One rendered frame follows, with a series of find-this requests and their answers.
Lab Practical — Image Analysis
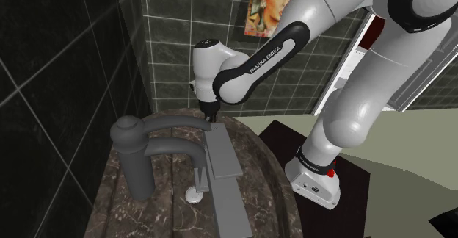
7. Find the white round drain plug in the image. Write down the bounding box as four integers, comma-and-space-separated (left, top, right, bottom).
184, 186, 206, 205

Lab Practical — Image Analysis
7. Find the black block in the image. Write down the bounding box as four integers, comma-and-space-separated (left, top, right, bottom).
427, 208, 458, 238

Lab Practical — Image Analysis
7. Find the grey flat rectangular slab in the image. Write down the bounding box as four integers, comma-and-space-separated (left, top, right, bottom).
203, 122, 244, 180

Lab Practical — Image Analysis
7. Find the colourful woman portrait poster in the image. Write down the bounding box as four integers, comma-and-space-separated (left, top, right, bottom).
244, 0, 310, 39

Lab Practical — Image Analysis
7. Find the grey long flat bar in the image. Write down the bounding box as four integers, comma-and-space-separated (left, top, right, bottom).
204, 131, 254, 238

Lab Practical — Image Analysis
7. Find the white framed door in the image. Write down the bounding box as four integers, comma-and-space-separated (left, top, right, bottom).
310, 7, 458, 117

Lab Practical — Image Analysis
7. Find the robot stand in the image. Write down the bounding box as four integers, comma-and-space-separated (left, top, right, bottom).
258, 119, 371, 238

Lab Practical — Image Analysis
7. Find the brown marble sink basin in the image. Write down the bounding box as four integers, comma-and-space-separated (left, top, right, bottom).
83, 107, 305, 238

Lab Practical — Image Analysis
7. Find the grey faucet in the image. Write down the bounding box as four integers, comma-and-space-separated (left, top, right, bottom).
109, 115, 213, 201

